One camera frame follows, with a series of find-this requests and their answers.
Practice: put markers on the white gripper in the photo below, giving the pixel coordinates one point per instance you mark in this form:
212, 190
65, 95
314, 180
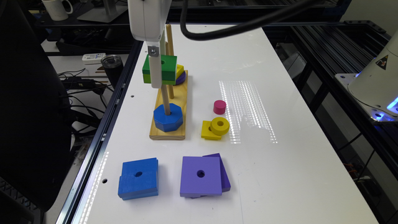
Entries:
147, 20

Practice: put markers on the dark green square block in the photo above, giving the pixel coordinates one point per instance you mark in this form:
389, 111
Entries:
169, 67

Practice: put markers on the light green square block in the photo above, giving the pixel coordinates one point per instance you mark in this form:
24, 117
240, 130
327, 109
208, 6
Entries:
147, 79

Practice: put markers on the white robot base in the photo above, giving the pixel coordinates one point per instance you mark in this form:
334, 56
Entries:
375, 87

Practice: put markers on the yellow hexagon block on peg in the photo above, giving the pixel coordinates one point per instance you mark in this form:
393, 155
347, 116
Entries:
180, 70

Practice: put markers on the purple round disc block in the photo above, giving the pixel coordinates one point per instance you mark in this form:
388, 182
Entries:
181, 79

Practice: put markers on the blue octagon block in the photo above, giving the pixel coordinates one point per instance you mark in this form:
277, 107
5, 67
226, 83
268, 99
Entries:
171, 122

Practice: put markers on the pink cylinder block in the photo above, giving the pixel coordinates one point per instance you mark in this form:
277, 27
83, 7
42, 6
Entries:
219, 107

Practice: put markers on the yellow square block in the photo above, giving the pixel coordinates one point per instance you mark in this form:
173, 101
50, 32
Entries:
206, 132

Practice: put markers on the upper blue square block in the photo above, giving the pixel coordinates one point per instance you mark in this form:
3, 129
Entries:
141, 170

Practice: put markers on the blue square block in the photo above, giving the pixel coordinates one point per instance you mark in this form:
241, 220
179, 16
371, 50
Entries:
145, 185
141, 170

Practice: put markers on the top purple square block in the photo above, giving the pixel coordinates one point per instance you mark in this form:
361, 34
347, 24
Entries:
200, 177

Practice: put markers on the purple square block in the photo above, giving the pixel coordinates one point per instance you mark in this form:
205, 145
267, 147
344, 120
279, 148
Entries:
200, 177
224, 177

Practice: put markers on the lower blue square block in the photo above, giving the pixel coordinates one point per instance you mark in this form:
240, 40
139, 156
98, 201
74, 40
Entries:
145, 185

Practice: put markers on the bottom purple square block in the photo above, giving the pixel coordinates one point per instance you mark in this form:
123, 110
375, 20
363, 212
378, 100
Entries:
224, 177

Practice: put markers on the rear wooden peg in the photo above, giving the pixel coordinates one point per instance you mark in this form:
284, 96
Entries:
170, 44

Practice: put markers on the wooden peg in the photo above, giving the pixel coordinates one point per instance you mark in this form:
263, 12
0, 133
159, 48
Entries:
170, 44
169, 87
165, 98

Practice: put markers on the middle wooden peg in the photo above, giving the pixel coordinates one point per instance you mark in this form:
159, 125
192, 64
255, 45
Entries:
169, 87

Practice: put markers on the black tumbler cup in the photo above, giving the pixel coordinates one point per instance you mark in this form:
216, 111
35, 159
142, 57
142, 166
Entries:
113, 66

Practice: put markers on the front wooden peg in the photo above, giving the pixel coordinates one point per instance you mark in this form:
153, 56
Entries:
165, 98

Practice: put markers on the grey monitor stand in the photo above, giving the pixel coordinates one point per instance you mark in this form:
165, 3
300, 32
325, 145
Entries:
106, 14

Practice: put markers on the white label box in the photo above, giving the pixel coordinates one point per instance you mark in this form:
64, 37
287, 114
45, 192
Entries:
89, 59

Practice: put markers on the white mug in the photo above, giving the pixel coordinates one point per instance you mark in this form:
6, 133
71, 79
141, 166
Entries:
56, 9

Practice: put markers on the black office chair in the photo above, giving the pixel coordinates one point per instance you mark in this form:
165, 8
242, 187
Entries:
35, 114

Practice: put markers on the black power adapter with cables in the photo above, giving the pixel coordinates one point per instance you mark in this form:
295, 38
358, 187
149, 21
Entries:
87, 97

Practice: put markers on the yellow ring block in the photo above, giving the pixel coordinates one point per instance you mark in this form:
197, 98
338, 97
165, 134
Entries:
219, 126

